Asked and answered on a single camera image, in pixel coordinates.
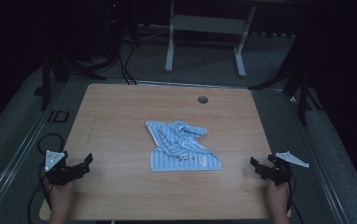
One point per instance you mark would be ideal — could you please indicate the blue striped towel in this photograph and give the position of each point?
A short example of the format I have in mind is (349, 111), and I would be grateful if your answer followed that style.
(173, 161)

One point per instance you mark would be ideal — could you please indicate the person's left hand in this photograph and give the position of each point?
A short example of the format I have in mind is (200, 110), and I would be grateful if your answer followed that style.
(59, 191)

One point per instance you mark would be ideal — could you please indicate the person's right hand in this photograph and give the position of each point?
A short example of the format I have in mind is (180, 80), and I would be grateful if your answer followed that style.
(278, 194)

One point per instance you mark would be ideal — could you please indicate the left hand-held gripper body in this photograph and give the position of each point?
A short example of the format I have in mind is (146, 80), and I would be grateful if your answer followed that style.
(58, 172)

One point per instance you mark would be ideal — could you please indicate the black metal stand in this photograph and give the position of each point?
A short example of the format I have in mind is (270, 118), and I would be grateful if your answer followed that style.
(45, 87)
(302, 102)

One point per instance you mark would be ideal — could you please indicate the black floor bracket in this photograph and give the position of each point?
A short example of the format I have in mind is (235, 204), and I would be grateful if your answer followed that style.
(58, 116)

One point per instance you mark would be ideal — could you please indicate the white metal desk frame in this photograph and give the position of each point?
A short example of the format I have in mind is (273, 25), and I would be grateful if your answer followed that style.
(209, 24)

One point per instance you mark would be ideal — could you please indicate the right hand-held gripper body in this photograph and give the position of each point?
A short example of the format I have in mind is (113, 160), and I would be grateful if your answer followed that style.
(279, 172)

